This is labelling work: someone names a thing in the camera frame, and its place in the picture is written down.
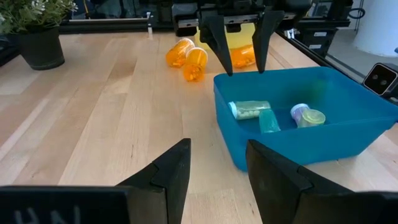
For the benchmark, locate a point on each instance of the black equipment box white label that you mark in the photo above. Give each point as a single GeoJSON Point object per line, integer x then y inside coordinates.
{"type": "Point", "coordinates": [315, 39]}

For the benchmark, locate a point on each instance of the blue plastic bin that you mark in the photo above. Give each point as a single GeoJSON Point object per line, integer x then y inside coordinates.
{"type": "Point", "coordinates": [342, 124]}

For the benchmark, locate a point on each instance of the clear teal pill bottle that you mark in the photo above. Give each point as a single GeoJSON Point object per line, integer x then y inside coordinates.
{"type": "Point", "coordinates": [269, 122]}

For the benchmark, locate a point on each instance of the orange pill bottle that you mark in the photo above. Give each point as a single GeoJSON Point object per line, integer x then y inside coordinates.
{"type": "Point", "coordinates": [195, 64]}
{"type": "Point", "coordinates": [243, 56]}
{"type": "Point", "coordinates": [178, 53]}

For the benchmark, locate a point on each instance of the green potted plant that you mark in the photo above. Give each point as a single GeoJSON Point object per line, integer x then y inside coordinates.
{"type": "Point", "coordinates": [34, 12]}

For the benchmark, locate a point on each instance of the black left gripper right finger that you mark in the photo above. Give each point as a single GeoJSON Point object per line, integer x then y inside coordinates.
{"type": "Point", "coordinates": [273, 183]}

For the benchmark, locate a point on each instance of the yellow plastic bin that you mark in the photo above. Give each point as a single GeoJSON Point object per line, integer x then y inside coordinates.
{"type": "Point", "coordinates": [241, 38]}

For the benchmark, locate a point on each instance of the black plant pot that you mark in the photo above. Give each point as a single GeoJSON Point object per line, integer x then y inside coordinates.
{"type": "Point", "coordinates": [42, 48]}

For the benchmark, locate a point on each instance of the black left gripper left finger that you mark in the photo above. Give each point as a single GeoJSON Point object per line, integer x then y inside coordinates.
{"type": "Point", "coordinates": [169, 186]}

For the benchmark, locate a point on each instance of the clear yellow pill bottle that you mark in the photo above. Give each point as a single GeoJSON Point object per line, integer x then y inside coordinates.
{"type": "Point", "coordinates": [311, 119]}

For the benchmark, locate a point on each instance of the clear purple pill bottle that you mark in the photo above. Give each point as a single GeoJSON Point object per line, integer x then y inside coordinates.
{"type": "Point", "coordinates": [298, 112]}

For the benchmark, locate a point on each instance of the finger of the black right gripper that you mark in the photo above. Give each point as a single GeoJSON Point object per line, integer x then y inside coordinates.
{"type": "Point", "coordinates": [264, 37]}
{"type": "Point", "coordinates": [217, 40]}

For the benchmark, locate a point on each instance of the clear green pill bottle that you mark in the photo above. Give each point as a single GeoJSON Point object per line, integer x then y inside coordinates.
{"type": "Point", "coordinates": [250, 109]}

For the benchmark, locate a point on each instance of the black white-edged camera box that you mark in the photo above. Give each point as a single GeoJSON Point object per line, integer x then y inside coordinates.
{"type": "Point", "coordinates": [380, 78]}

